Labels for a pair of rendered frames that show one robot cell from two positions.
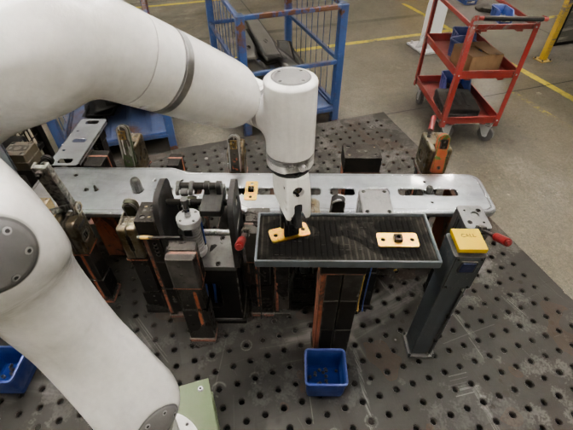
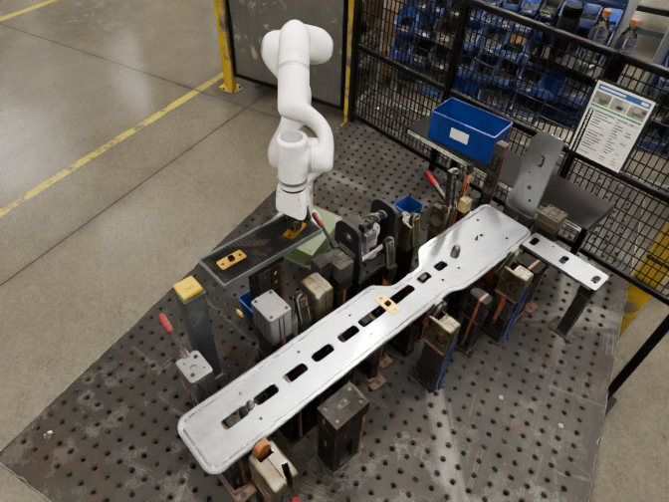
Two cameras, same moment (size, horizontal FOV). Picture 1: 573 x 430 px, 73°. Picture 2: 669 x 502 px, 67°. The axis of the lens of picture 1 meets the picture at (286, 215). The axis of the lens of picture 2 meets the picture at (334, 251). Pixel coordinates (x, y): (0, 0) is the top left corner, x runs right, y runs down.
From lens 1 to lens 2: 1.72 m
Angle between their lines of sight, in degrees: 82
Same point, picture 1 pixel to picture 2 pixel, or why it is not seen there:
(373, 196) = (275, 308)
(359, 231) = (257, 252)
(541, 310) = (111, 481)
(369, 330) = (250, 360)
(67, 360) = not seen: hidden behind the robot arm
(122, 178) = (478, 255)
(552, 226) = not seen: outside the picture
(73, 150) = (548, 250)
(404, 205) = (262, 373)
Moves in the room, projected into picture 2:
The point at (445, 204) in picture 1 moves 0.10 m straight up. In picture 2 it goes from (227, 399) to (222, 379)
